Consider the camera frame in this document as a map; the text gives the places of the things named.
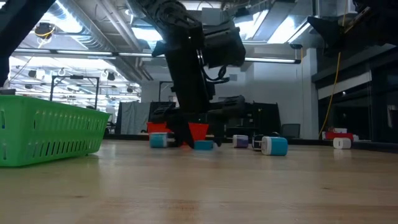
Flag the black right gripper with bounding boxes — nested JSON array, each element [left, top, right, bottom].
[[307, 7, 379, 58]]

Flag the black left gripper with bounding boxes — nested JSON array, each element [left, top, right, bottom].
[[149, 24, 246, 147]]

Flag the teal rectangular box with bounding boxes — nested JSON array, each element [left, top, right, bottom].
[[193, 139, 215, 151]]

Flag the small blue white charger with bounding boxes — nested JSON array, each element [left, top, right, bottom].
[[149, 132, 169, 149]]

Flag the purple white charger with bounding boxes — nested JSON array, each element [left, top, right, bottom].
[[232, 134, 249, 149]]

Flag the blue round charger white ends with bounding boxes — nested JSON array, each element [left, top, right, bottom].
[[261, 136, 289, 157]]

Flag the red slotted plastic basket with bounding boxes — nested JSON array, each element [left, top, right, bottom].
[[146, 121, 210, 142]]

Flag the long ceiling light tube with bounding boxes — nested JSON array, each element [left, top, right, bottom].
[[244, 57, 302, 65], [14, 49, 114, 57]]

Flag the black cabinet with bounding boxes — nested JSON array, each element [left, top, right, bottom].
[[244, 101, 282, 138]]

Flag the grey cloth partition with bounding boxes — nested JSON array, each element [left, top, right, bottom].
[[115, 101, 150, 135]]

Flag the red white box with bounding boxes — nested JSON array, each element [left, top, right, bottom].
[[323, 127, 358, 141]]

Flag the green slotted plastic basket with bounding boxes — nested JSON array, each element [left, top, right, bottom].
[[0, 95, 111, 168]]

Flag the black round ceiling device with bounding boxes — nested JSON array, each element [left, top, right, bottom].
[[33, 22, 57, 40]]

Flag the yellow hanging cable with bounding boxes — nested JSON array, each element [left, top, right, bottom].
[[318, 0, 348, 139]]

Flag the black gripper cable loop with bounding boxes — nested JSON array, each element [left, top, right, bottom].
[[200, 64, 230, 85]]

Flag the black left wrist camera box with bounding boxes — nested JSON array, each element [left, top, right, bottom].
[[203, 20, 246, 68]]

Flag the white wall charger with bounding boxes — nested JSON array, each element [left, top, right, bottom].
[[333, 137, 352, 150]]

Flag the black metal rack frame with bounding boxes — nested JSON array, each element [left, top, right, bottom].
[[49, 75, 101, 110]]

